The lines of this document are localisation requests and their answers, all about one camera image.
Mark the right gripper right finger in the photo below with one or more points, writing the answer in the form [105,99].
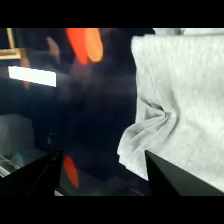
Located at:
[173,181]

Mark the grey garment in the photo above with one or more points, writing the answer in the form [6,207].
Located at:
[186,100]

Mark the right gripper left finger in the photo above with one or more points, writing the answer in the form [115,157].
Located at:
[30,180]

